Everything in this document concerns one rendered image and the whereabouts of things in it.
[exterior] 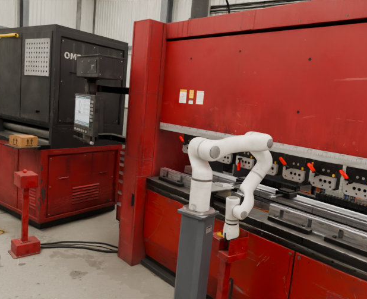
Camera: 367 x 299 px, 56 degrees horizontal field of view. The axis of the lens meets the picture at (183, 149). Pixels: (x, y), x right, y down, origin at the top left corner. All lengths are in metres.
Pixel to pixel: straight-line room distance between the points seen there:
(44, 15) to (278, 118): 8.05
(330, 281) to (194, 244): 0.81
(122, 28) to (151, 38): 6.60
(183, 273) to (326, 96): 1.35
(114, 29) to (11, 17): 2.52
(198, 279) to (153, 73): 1.86
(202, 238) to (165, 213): 1.15
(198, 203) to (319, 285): 0.87
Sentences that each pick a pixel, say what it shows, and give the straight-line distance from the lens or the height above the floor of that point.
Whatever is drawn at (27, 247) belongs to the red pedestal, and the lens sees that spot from 3.77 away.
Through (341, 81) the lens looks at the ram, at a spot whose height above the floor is 1.82.
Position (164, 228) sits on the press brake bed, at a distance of 3.16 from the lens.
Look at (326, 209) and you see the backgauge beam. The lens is 2.59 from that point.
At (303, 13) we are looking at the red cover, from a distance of 2.42.
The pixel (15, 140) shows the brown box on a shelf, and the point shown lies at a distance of 3.97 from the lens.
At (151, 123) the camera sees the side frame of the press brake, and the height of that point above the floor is 1.39.
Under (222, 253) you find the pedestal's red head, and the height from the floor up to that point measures 0.70.
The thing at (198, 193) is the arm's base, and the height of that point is 1.12.
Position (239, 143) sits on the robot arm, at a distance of 2.04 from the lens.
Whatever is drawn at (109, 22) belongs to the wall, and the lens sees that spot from 10.19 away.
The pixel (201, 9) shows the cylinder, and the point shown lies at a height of 2.40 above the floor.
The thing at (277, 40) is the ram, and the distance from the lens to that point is 2.49.
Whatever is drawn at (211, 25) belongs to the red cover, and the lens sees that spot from 2.88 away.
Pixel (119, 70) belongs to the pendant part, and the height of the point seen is 1.84.
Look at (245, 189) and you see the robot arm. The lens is 2.15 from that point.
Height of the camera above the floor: 1.63
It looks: 8 degrees down
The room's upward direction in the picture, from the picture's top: 5 degrees clockwise
